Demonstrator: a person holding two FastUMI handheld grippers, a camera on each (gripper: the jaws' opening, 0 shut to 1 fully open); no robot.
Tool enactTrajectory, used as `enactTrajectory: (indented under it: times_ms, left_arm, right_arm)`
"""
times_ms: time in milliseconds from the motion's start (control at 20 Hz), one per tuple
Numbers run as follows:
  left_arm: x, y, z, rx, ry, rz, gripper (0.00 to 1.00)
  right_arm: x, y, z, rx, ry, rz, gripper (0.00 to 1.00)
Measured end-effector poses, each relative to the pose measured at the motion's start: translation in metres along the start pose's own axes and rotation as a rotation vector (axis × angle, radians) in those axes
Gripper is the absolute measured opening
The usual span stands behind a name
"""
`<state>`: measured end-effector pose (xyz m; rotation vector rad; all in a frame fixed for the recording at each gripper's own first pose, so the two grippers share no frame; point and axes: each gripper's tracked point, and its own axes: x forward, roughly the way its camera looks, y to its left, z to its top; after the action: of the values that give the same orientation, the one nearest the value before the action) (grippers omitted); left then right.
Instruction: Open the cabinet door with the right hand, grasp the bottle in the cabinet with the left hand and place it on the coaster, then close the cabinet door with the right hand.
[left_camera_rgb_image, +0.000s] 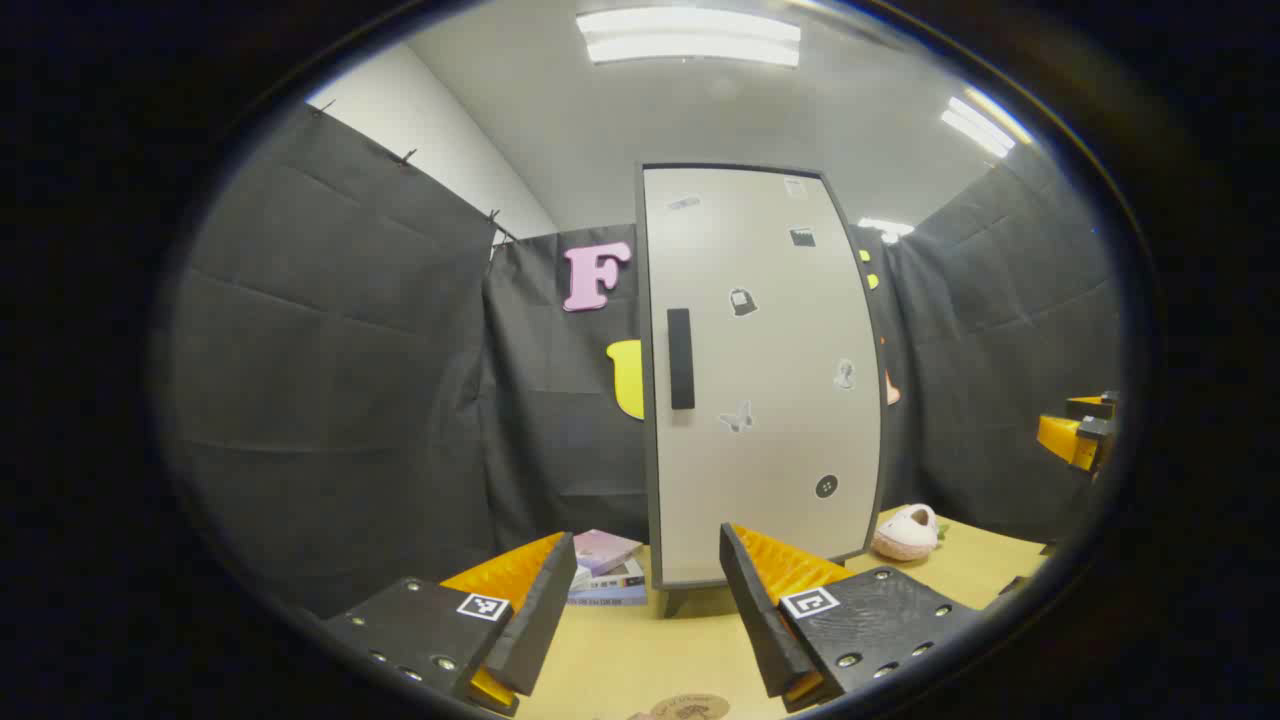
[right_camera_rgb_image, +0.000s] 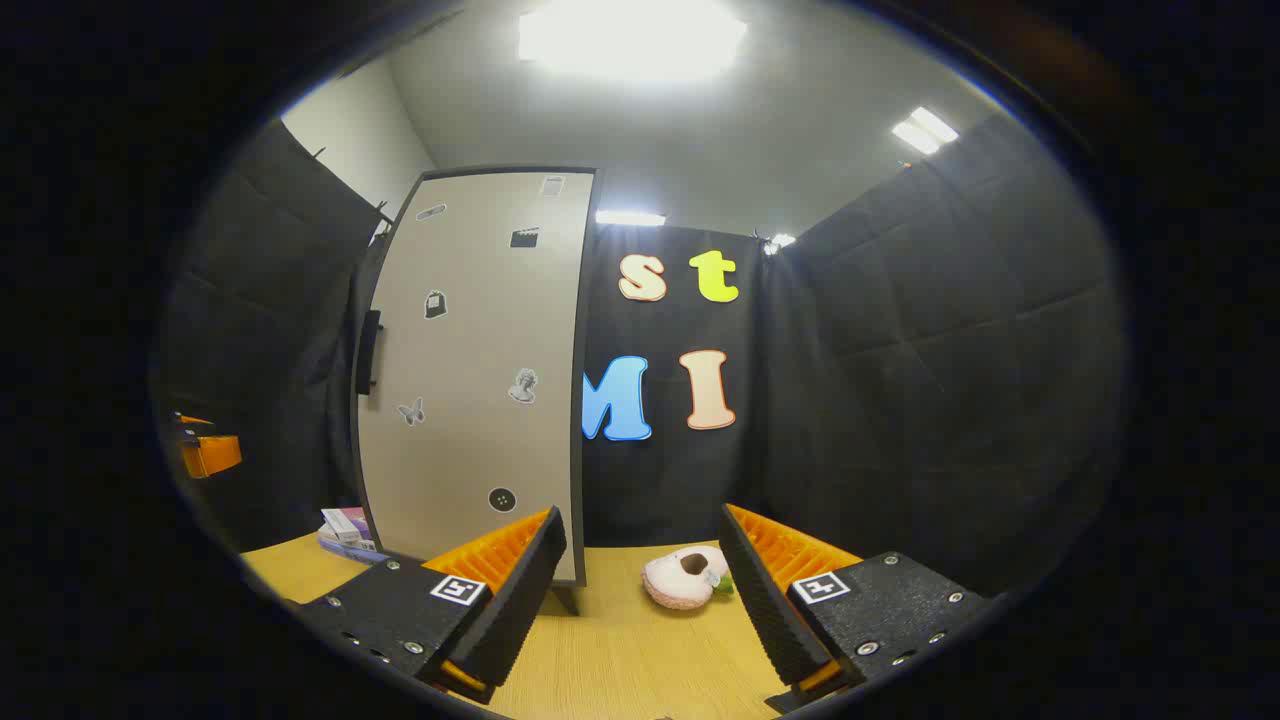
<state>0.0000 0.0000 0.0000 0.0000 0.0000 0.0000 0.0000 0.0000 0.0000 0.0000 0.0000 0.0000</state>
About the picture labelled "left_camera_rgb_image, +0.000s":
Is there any round brown coaster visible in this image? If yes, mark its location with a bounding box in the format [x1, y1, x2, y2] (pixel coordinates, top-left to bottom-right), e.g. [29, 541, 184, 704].
[650, 693, 731, 720]

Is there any pink plush toy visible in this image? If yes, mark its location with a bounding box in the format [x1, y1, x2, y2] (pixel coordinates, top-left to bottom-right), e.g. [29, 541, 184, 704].
[872, 503, 941, 562]

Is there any black backdrop cloth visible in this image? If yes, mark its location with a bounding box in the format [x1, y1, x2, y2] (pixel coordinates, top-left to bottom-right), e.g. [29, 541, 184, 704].
[160, 100, 1126, 621]

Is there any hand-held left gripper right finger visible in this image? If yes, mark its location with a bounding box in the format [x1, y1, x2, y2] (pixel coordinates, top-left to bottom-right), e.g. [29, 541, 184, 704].
[719, 522, 986, 713]

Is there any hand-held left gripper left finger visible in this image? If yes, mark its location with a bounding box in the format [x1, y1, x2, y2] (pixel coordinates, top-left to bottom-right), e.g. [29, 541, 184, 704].
[322, 531, 578, 717]

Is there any black cabinet door handle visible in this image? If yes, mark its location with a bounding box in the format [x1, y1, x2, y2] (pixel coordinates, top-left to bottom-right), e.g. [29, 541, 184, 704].
[667, 308, 696, 411]

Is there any grey cabinet with dark frame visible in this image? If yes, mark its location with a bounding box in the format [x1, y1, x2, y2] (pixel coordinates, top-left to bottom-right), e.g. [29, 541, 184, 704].
[634, 160, 893, 619]

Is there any beige cabinet door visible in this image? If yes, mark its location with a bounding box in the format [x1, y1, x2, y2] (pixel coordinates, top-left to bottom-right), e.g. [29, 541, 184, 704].
[643, 168, 883, 587]

